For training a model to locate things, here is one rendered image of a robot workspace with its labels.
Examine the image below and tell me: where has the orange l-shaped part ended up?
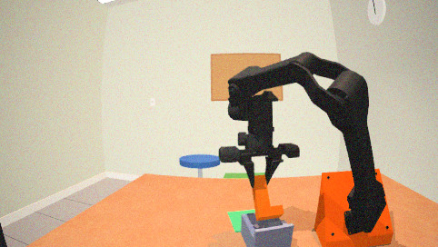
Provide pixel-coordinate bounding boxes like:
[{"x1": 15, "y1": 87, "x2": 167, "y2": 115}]
[{"x1": 252, "y1": 175, "x2": 284, "y2": 221}]

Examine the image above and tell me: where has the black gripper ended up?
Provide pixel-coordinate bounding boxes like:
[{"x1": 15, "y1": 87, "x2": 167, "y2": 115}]
[{"x1": 219, "y1": 122, "x2": 300, "y2": 188}]

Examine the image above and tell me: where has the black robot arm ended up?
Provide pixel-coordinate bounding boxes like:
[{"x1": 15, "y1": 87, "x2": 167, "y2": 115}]
[{"x1": 228, "y1": 52, "x2": 387, "y2": 235}]

